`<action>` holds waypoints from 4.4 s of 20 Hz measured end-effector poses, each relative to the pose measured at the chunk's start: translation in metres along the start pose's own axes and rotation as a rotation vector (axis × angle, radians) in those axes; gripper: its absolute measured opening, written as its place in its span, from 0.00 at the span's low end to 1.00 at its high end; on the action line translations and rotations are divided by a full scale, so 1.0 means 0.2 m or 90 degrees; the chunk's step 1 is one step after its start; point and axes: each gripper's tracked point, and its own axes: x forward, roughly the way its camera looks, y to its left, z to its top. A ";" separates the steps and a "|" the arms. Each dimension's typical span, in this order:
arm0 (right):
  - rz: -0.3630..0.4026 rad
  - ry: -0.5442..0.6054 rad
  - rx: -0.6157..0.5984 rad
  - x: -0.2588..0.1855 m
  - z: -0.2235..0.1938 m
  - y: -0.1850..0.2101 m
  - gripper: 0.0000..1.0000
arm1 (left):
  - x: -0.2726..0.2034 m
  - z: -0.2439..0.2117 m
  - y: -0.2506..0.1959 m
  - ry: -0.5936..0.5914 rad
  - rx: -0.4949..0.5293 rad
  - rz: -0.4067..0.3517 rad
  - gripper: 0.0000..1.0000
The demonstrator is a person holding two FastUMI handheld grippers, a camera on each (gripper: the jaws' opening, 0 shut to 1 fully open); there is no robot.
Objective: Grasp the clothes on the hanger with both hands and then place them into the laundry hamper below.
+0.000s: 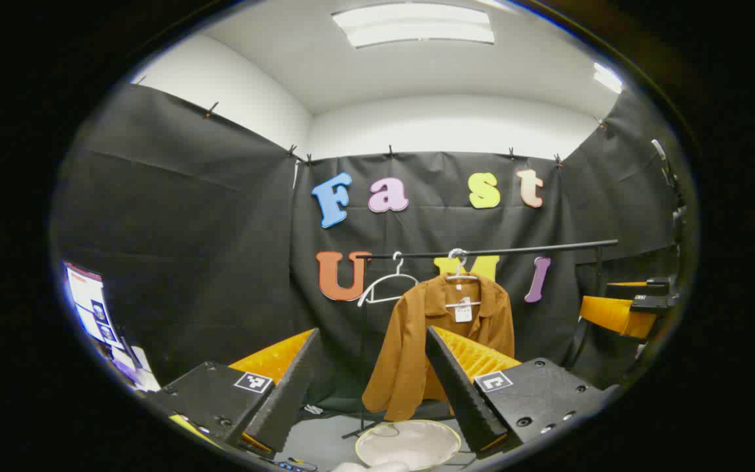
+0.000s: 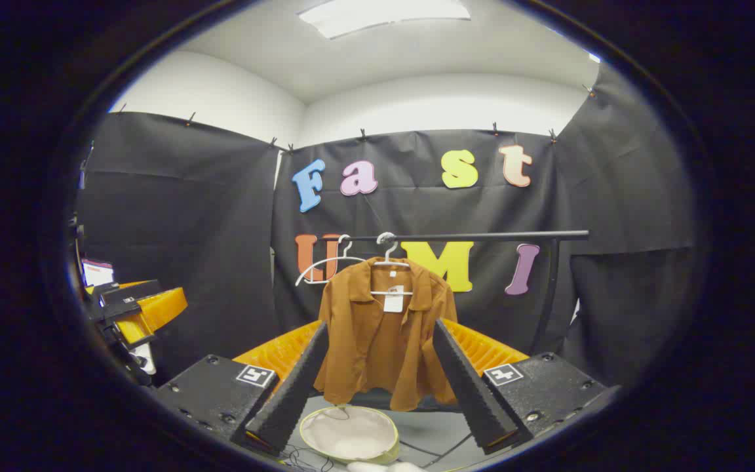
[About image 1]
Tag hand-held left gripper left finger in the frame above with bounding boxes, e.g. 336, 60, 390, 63
145, 328, 323, 456

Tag white plastic hanger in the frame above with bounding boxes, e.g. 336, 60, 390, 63
444, 249, 483, 309
357, 252, 421, 307

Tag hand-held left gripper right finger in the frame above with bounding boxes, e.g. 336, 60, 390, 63
425, 326, 622, 460

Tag small ceiling light panel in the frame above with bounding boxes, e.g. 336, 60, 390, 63
592, 62, 624, 94

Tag computer monitor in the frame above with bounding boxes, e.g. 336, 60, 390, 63
63, 261, 123, 348

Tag white mesh laundry hamper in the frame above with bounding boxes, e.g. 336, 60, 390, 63
355, 420, 462, 472

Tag white cloth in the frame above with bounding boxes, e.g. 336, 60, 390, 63
330, 461, 411, 472

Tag brown shirt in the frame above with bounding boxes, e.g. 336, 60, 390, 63
362, 273, 516, 422

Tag black clothes rack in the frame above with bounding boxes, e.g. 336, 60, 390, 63
341, 239, 619, 440

